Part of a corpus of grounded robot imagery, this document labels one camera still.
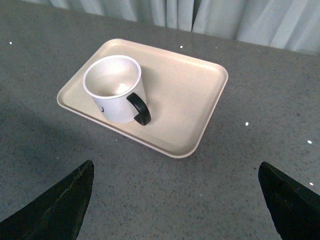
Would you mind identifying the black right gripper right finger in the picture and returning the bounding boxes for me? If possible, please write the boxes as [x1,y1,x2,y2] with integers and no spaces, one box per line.
[258,161,320,240]

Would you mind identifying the cream rectangular tray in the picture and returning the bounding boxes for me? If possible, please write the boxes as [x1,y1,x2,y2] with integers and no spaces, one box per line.
[57,39,228,158]

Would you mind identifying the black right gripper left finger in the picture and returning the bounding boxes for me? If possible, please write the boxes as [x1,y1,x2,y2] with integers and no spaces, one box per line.
[0,160,95,240]

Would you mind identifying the light grey curtain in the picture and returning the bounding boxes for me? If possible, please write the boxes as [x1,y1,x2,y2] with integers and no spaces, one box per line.
[47,0,320,56]

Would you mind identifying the white mug black handle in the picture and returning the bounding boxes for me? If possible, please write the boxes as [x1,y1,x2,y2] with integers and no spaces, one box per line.
[82,55,152,126]

